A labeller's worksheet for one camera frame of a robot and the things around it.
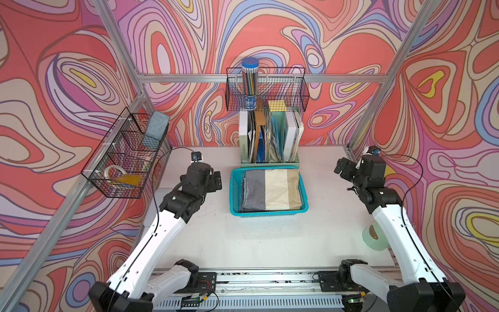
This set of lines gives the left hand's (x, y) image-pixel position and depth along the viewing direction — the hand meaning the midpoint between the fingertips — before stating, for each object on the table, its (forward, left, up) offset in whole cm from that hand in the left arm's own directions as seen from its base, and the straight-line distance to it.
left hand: (208, 175), depth 75 cm
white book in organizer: (+28, -37, -10) cm, 48 cm away
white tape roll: (+1, +34, +5) cm, 34 cm away
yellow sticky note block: (+35, -30, +9) cm, 47 cm away
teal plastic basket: (+8, -9, -24) cm, 27 cm away
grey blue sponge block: (+20, +23, +9) cm, 32 cm away
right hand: (+3, -56, 0) cm, 56 cm away
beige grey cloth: (+6, -25, -20) cm, 32 cm away
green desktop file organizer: (+26, -26, -4) cm, 38 cm away
